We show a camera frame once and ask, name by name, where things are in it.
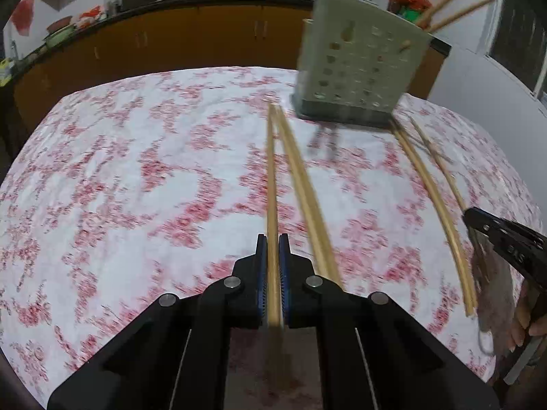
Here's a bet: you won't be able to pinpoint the person's right hand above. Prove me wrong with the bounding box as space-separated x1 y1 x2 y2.
507 281 547 352

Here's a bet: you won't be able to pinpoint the right barred window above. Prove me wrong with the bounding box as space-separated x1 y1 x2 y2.
490 0 546 104

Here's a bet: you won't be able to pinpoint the green perforated utensil holder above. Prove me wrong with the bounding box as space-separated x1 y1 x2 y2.
292 0 432 129

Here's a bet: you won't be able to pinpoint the green box on counter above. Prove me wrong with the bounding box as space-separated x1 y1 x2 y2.
399 6 423 23

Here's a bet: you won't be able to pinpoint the wooden lower base cabinets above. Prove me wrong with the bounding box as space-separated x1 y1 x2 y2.
12 4 450 129

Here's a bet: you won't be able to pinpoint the yellow detergent bottle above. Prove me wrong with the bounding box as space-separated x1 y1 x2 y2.
0 58 13 87

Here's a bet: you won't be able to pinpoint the green bowl with red lid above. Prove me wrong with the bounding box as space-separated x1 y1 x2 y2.
43 16 76 49

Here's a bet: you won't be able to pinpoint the red bag on counter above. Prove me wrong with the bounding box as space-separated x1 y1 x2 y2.
76 5 106 29

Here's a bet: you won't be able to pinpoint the black countertop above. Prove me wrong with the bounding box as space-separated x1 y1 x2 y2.
0 0 453 91

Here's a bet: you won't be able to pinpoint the clear glass jar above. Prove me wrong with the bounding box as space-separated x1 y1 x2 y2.
104 0 121 18

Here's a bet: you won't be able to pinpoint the red plastic bag on wall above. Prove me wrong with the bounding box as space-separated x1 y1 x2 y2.
10 0 34 37

